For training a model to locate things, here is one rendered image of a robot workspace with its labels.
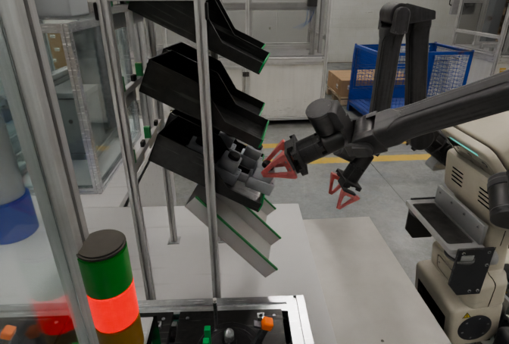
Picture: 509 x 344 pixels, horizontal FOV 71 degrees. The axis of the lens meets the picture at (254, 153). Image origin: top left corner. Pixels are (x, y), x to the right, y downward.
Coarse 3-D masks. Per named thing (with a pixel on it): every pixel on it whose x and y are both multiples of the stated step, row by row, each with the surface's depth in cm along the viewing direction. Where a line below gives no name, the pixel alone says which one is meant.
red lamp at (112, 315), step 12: (132, 288) 40; (96, 300) 38; (108, 300) 38; (120, 300) 38; (132, 300) 40; (96, 312) 38; (108, 312) 38; (120, 312) 39; (132, 312) 40; (96, 324) 39; (108, 324) 39; (120, 324) 39
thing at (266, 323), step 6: (264, 318) 70; (270, 318) 70; (258, 324) 70; (264, 324) 69; (270, 324) 69; (264, 330) 70; (270, 330) 70; (258, 336) 71; (264, 336) 70; (258, 342) 71
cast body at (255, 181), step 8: (256, 168) 82; (272, 168) 83; (240, 176) 85; (248, 176) 84; (256, 176) 83; (248, 184) 84; (256, 184) 84; (264, 184) 83; (272, 184) 84; (264, 192) 84
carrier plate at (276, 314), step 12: (180, 312) 84; (192, 312) 84; (204, 312) 84; (228, 312) 84; (240, 312) 84; (252, 312) 84; (264, 312) 84; (276, 312) 84; (180, 324) 81; (192, 324) 81; (204, 324) 81; (252, 324) 81; (276, 324) 81; (180, 336) 78; (192, 336) 78; (276, 336) 78
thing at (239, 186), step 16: (176, 128) 91; (192, 128) 91; (160, 144) 79; (176, 144) 79; (224, 144) 91; (160, 160) 81; (176, 160) 80; (192, 160) 80; (192, 176) 82; (224, 192) 82; (240, 192) 86; (256, 192) 89; (256, 208) 83
